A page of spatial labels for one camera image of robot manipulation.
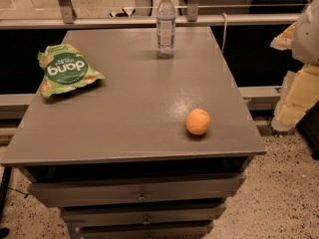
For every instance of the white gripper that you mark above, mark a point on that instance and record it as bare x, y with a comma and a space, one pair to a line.
308, 34

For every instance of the green rice chip bag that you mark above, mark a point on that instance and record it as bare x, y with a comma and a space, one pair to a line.
65, 69

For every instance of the orange fruit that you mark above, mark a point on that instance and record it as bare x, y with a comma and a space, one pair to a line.
197, 122

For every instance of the clear plastic water bottle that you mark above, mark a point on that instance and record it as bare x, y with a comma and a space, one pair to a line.
165, 28

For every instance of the grey drawer cabinet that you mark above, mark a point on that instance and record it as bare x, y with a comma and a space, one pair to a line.
117, 159

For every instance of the metal railing frame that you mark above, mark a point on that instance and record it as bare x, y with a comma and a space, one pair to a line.
77, 14

